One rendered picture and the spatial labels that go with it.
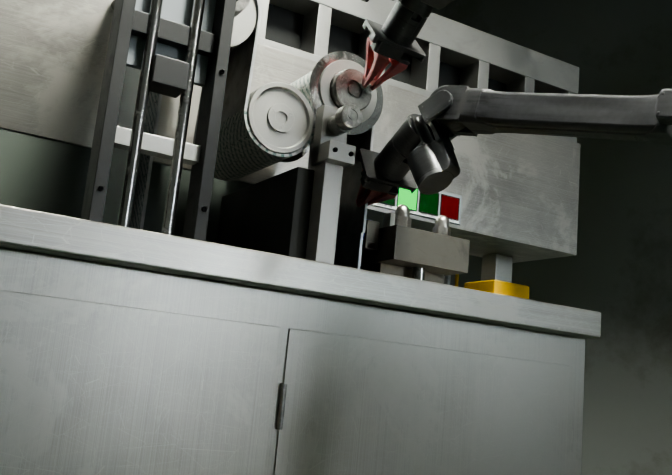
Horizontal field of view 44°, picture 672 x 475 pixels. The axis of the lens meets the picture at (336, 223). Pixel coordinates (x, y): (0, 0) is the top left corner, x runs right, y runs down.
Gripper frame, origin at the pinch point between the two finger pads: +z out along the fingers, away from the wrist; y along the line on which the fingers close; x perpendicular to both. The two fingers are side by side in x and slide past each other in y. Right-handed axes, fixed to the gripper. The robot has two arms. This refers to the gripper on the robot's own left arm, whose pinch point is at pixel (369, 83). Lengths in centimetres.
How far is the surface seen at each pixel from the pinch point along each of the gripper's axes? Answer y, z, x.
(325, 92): -6.2, 4.5, 0.5
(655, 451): 212, 114, 35
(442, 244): 19.4, 16.7, -17.1
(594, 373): 200, 112, 71
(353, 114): -4.7, 2.4, -9.0
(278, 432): -18, 24, -58
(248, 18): -21.5, -0.2, 7.8
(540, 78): 72, 2, 52
